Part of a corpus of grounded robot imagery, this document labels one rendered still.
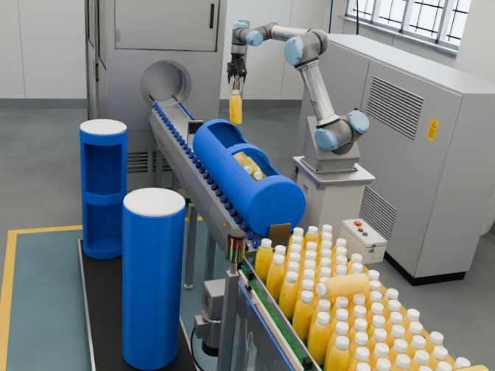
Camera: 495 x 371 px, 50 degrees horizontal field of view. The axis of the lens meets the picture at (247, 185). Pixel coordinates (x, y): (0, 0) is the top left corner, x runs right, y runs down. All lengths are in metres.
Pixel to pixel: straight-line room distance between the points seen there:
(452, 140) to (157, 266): 2.10
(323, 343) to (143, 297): 1.06
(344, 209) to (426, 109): 1.31
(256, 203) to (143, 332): 0.88
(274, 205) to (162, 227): 0.50
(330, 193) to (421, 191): 1.32
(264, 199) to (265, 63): 5.47
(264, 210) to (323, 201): 0.44
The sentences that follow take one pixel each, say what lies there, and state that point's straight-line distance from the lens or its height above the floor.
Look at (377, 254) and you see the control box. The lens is 2.26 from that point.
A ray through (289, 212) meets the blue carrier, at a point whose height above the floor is 1.08.
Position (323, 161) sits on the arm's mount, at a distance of 2.65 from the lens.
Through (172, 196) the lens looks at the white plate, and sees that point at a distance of 2.51.
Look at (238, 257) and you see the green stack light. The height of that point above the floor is 1.18.
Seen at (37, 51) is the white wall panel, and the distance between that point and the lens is 7.10.
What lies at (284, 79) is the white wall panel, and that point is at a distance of 7.83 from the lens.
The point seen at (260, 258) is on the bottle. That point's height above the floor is 1.02.
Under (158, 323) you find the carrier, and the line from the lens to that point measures 2.68.
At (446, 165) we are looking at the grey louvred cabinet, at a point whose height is 0.96.
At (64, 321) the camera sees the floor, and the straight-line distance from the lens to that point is 3.45.
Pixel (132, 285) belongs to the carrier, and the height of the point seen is 0.65.
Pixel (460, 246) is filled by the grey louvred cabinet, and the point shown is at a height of 0.31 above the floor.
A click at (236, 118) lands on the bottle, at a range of 2.92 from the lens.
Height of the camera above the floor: 2.14
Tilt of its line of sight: 24 degrees down
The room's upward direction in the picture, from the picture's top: 6 degrees clockwise
